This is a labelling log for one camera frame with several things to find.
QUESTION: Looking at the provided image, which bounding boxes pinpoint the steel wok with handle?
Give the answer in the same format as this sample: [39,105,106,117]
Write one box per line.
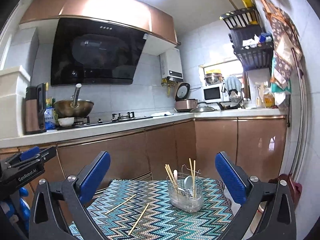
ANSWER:
[53,83,94,118]

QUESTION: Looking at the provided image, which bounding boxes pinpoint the yellow lidded pot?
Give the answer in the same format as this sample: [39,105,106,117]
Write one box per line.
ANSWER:
[204,72,224,86]

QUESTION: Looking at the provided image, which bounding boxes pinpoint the white microwave oven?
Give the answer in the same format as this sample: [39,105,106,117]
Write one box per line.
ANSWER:
[202,83,228,103]

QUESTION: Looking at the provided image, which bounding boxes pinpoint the clear utensil holder wire frame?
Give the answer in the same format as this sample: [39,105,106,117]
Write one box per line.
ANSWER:
[167,164,204,213]

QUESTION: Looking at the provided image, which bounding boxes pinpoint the glass pot lid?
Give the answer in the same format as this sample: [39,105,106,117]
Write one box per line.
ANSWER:
[190,101,215,113]

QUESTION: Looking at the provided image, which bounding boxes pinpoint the white ceramic spoon pinkish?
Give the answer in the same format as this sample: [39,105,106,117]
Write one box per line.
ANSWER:
[173,170,178,187]

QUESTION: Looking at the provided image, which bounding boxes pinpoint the light blue ceramic spoon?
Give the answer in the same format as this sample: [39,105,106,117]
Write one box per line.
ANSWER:
[183,176,193,193]

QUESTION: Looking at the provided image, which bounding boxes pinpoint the black wall dish rack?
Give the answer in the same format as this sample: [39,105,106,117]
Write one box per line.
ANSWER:
[220,0,273,71]

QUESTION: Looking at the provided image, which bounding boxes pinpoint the gas stove burner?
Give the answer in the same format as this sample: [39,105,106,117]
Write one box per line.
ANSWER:
[72,112,152,127]

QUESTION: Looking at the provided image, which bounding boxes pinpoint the blue label bottle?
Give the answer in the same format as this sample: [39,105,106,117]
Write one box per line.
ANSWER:
[44,97,56,130]

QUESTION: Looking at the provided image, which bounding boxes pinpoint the small white bowl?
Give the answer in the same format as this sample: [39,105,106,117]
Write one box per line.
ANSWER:
[58,117,74,127]

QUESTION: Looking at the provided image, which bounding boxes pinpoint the white water heater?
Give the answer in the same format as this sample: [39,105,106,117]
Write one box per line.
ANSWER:
[160,48,183,82]

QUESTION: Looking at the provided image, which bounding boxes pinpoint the blue white gloved hand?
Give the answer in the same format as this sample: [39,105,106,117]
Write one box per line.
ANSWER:
[1,187,30,233]

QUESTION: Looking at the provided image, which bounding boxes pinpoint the black range hood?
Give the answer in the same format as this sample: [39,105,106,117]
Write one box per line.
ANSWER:
[50,18,148,86]

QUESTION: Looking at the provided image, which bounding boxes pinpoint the patterned hanging cloth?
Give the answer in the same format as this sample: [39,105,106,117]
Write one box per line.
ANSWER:
[260,0,303,89]

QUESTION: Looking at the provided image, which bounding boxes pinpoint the zigzag patterned table cloth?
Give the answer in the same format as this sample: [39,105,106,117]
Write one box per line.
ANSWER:
[68,178,234,240]

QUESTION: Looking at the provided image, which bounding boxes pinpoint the yellow oil bottle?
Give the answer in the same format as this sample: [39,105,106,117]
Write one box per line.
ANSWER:
[263,88,275,108]

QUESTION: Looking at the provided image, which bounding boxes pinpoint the pink rice cooker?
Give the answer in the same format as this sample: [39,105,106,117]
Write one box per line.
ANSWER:
[174,82,198,113]

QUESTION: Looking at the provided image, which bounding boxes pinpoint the dark red stool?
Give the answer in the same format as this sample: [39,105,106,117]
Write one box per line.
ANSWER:
[268,172,303,210]

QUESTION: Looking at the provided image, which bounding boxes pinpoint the brown lower kitchen cabinets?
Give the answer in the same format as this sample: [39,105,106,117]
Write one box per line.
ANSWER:
[1,115,286,189]

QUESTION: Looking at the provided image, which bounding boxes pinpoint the brown thermos kettle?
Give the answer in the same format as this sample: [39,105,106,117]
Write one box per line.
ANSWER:
[25,83,46,135]

